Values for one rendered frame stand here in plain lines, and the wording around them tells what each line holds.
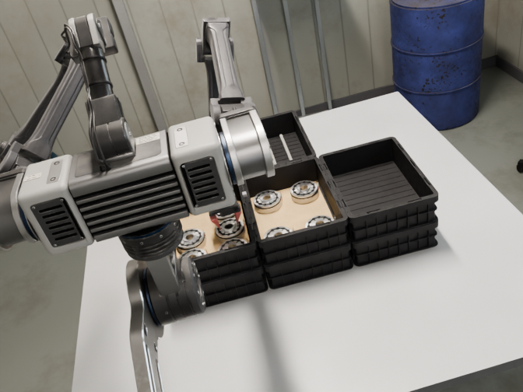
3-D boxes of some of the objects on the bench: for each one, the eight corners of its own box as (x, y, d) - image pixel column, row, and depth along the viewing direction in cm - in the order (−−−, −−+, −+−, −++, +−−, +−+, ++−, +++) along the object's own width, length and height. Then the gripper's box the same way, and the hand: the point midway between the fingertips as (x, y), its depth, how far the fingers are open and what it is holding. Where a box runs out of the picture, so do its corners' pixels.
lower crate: (440, 247, 181) (440, 221, 174) (356, 270, 180) (352, 244, 173) (396, 183, 213) (394, 159, 206) (324, 203, 213) (321, 179, 206)
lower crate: (355, 270, 180) (352, 244, 173) (270, 293, 180) (263, 268, 173) (324, 203, 213) (321, 179, 206) (252, 222, 212) (246, 198, 205)
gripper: (204, 201, 174) (215, 236, 183) (236, 192, 175) (245, 227, 184) (201, 190, 179) (212, 225, 188) (232, 181, 180) (241, 216, 189)
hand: (228, 224), depth 186 cm, fingers open, 6 cm apart
